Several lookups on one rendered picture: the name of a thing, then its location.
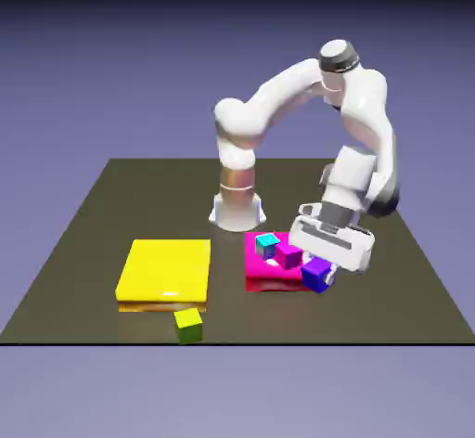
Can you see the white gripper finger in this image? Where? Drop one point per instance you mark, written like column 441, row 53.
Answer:
column 330, row 277

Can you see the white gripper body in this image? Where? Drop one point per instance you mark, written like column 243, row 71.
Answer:
column 330, row 245

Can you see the small purple cube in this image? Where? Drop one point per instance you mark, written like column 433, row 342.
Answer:
column 315, row 274

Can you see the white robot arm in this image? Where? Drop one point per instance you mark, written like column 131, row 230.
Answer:
column 365, row 118

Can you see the small magenta cube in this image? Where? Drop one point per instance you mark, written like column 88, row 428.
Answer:
column 288, row 255

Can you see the small cyan cube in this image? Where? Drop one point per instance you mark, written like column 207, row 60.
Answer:
column 266, row 245

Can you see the small yellow-green cube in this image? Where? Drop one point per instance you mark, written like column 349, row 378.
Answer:
column 189, row 326

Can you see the large pink box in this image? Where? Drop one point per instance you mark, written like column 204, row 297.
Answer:
column 267, row 271

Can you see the large yellow box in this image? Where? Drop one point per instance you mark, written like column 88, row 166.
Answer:
column 163, row 273

